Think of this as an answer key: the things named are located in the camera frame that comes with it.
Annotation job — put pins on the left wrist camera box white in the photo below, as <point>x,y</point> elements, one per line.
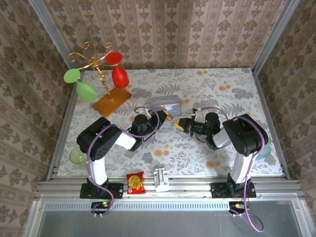
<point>148,113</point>

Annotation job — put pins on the white plastic bracket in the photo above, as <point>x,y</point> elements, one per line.
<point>161,181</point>

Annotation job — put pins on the pastel cartoon tin box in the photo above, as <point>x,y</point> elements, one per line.
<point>163,100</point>

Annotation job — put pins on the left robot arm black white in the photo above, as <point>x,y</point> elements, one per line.
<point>98,140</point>

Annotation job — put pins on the grey metal panel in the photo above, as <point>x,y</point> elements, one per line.
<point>160,224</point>

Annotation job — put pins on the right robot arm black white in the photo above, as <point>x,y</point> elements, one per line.
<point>247,135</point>

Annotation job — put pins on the aluminium frame side rail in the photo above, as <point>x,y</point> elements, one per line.
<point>263,98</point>
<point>63,123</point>

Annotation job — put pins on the aluminium frame cross rail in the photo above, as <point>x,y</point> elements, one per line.
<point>190,184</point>

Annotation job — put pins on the clear green glass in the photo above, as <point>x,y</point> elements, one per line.
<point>76,156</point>

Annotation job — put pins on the small black circuit board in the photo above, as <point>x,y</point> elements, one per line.
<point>237,205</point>
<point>101,205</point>

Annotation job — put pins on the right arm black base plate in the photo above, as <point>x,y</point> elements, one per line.
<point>219,191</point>

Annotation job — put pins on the green wine glass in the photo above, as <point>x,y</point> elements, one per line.
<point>86,92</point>

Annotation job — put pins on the red snack packet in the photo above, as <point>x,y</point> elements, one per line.
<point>135,184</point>

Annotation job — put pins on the clear teal glass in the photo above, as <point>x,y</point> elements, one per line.
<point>265,153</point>

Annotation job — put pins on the floral table mat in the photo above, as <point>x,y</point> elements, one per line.
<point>197,160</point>

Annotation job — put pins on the brass padlock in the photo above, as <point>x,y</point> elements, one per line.
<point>170,117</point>

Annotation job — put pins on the aluminium frame post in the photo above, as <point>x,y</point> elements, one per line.
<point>278,27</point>
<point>50,27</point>

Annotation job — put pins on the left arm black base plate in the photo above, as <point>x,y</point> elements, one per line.
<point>116,191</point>

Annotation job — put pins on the red wine glass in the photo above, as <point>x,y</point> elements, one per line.
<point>120,75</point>

